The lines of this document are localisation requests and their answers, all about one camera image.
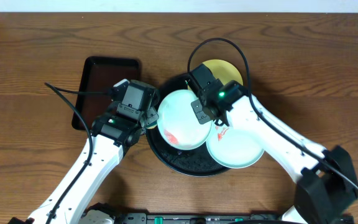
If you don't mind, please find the green yellow sponge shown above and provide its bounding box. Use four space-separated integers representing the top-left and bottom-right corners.
145 123 157 129

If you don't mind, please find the yellow plate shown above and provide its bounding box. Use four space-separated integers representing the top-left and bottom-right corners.
188 59 244 90

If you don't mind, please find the light blue plate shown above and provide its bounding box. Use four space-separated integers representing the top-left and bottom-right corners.
206 126 264 169
157 90 212 151

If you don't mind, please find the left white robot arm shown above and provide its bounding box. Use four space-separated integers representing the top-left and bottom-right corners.
9 102 158 223

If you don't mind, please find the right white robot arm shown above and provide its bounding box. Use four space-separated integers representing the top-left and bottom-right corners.
190 80 358 223

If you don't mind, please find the round black serving tray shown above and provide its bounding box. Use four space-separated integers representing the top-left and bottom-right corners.
146 74 228 177

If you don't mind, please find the dark rectangular tray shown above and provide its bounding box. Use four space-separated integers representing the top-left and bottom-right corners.
75 56 141 127

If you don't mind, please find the left black cable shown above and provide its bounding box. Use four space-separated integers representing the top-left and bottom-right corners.
44 82 114 223

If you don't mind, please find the black cable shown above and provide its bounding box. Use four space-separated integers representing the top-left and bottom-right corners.
44 82 114 223
186 37 358 218

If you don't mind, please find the right black cable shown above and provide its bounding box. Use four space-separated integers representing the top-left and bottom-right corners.
186 37 358 218

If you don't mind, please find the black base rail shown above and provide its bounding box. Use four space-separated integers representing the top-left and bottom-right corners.
82 212 285 224

